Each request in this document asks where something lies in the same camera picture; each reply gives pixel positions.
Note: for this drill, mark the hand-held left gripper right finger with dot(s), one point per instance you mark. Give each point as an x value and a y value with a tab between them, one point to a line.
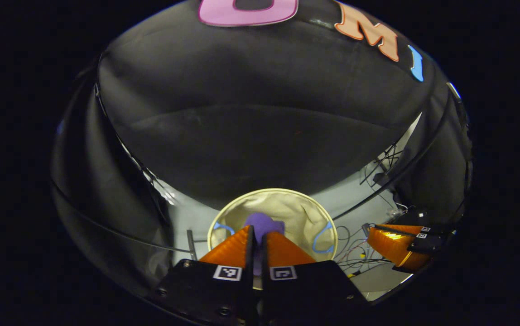
264	271

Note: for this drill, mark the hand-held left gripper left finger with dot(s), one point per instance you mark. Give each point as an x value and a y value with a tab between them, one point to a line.
250	258

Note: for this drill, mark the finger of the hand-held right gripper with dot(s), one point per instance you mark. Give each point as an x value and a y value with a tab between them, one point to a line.
436	230
396	249

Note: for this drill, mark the purple shirt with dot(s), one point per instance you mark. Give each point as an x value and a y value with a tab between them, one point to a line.
262	222

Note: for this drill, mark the beige laundry hamper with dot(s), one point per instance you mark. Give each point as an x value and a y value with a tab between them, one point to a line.
287	208

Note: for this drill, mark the black tripod stand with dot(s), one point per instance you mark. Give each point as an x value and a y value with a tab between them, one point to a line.
380	176

